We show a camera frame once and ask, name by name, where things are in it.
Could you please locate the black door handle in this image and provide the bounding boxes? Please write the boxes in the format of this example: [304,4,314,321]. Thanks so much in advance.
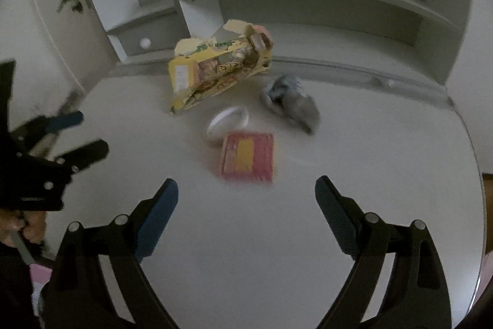
[57,0,84,13]

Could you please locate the person left hand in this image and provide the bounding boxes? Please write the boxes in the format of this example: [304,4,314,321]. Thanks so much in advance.
[0,210,47,247]

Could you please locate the yellow torn cardboard box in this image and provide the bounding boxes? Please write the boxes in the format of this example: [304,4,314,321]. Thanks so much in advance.
[168,19,274,113]

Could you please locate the pink bed cover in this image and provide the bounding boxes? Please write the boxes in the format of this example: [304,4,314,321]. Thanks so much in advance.
[29,264,52,316]

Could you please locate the red yellow flat box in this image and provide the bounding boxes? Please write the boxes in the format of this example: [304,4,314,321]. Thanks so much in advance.
[219,131,275,183]

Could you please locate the crumpled grey patterned wrapper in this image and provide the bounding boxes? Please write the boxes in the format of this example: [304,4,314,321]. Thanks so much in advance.
[261,74,320,134]

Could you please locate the white door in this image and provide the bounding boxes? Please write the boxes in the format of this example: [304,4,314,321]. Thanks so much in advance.
[1,0,117,124]

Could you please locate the grey drawer with white knob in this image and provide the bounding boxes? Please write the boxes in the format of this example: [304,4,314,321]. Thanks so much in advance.
[117,15,189,56]

